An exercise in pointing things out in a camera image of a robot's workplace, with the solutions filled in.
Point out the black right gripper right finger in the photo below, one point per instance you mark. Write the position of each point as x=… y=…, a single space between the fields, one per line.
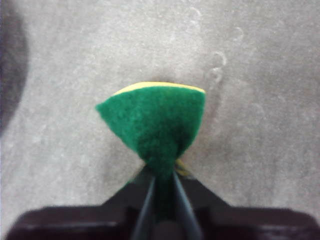
x=237 y=222

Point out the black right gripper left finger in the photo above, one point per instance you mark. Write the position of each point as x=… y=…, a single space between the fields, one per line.
x=105 y=220

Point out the yellow sponge with green scourer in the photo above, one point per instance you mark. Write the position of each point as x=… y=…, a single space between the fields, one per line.
x=160 y=125

